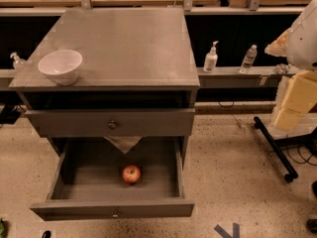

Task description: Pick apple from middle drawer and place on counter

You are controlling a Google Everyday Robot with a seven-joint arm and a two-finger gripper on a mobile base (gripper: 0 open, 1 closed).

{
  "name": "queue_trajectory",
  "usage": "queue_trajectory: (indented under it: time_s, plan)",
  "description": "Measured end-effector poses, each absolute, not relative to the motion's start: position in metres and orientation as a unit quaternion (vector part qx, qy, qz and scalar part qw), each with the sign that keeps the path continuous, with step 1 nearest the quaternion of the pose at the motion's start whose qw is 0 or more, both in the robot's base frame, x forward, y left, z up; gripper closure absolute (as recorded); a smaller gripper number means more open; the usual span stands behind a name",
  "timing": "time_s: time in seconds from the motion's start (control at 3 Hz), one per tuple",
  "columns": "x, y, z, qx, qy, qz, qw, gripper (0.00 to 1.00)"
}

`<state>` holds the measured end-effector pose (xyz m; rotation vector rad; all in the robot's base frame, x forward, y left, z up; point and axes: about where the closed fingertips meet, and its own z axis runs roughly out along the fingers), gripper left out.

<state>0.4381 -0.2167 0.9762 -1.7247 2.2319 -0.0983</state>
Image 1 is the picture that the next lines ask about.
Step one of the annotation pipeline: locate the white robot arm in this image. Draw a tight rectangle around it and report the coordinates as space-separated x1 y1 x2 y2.
264 0 317 131

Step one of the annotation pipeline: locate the clear pump sanitizer bottle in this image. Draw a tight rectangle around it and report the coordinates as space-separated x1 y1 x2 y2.
10 53 26 69

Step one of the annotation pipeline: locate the grey top drawer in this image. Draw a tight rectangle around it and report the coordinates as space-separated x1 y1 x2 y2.
26 108 195 138

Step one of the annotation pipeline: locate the white ceramic bowl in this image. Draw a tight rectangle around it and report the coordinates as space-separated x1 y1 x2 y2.
38 50 82 85

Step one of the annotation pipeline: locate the open grey middle drawer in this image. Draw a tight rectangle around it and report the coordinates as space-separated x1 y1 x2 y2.
30 137 194 221

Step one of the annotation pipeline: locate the crumpled clear plastic wrap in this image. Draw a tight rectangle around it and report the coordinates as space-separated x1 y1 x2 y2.
275 63 290 74

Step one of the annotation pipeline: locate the grey drawer cabinet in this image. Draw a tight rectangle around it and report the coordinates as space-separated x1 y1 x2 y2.
10 8 199 153

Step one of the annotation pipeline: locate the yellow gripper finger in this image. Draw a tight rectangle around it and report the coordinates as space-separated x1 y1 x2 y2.
272 70 317 131

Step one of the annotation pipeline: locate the red apple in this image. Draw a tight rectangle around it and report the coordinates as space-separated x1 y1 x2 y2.
122 165 141 184

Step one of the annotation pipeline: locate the clear plastic water bottle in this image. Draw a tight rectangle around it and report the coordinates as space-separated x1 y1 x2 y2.
240 45 258 74

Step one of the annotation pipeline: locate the white pump lotion bottle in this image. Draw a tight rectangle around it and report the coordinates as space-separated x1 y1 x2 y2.
203 41 218 72

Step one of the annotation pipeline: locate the black wheeled stand base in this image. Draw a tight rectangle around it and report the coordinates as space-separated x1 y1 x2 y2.
254 116 317 182

